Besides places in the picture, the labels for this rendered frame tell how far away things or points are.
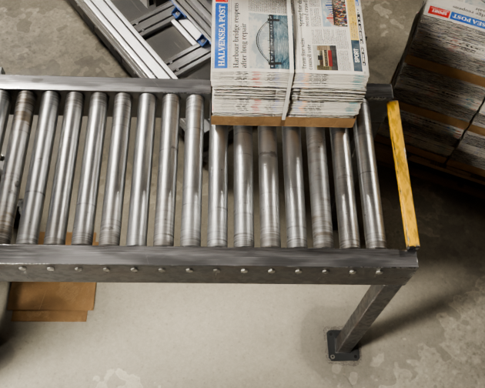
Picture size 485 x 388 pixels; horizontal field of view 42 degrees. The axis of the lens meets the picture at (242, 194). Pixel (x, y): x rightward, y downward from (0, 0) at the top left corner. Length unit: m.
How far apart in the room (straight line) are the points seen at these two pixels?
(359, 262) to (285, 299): 0.82
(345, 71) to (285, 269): 0.48
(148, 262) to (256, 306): 0.87
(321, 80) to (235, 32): 0.24
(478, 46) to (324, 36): 0.62
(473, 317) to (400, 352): 0.31
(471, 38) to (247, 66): 0.80
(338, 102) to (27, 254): 0.84
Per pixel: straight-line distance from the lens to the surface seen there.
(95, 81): 1.78
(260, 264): 1.49
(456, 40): 2.05
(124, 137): 1.67
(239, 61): 1.50
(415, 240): 1.57
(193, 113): 1.70
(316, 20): 1.61
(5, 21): 3.13
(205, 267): 1.50
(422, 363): 2.36
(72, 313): 2.34
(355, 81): 1.54
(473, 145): 2.43
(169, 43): 2.64
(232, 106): 1.61
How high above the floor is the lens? 2.18
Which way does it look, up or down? 62 degrees down
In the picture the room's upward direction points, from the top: 6 degrees clockwise
